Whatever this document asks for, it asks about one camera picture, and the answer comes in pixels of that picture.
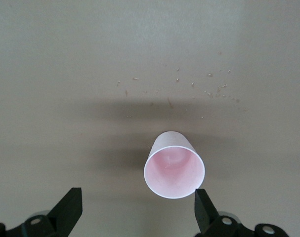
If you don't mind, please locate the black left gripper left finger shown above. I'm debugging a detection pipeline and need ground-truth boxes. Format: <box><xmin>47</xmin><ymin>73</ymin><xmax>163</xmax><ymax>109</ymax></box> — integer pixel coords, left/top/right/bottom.
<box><xmin>0</xmin><ymin>187</ymin><xmax>83</xmax><ymax>237</ymax></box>

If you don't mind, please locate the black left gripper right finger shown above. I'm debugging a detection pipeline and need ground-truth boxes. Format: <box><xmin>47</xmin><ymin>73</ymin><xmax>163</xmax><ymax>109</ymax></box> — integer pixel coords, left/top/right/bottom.
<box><xmin>194</xmin><ymin>189</ymin><xmax>288</xmax><ymax>237</ymax></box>

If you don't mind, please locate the pink plastic cup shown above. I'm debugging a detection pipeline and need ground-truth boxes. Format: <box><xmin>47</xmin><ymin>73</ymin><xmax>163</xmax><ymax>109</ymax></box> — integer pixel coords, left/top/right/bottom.
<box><xmin>143</xmin><ymin>131</ymin><xmax>206</xmax><ymax>199</ymax></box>

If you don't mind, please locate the brown table cover sheet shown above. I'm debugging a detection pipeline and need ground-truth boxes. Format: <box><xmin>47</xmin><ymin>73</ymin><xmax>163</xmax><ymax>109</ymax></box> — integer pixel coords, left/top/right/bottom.
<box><xmin>0</xmin><ymin>0</ymin><xmax>300</xmax><ymax>237</ymax></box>

